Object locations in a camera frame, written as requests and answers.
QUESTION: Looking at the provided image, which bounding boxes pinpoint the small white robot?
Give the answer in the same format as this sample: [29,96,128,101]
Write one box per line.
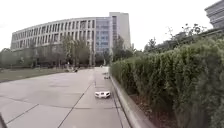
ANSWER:
[94,90,112,100]

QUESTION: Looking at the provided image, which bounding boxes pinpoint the concrete kerb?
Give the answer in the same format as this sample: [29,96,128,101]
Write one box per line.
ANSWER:
[108,73,158,128]

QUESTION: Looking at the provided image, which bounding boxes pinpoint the row of trees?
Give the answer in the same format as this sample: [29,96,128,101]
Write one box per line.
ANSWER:
[0,35,135,69]

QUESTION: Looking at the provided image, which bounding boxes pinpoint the tree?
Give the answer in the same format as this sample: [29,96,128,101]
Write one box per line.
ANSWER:
[143,37,158,53]

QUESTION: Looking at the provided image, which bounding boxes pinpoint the large curved pale building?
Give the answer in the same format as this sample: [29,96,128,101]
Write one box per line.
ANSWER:
[9,11,133,66]

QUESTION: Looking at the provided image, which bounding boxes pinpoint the bare soil strip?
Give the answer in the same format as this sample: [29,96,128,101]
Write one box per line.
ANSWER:
[128,92,183,128]

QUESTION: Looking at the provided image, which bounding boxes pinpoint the tall green hedge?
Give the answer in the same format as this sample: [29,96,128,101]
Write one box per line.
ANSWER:
[109,35,224,128]

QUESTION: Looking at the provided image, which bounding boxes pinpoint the grey concrete slab plaza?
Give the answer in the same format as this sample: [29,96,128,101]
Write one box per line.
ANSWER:
[0,66,133,128]

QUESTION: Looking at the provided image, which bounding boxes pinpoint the grass area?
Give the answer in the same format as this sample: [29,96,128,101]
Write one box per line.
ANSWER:
[0,67,68,84]

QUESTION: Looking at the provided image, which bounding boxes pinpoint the building with horizontal bands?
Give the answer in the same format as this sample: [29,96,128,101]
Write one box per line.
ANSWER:
[204,0,224,30]

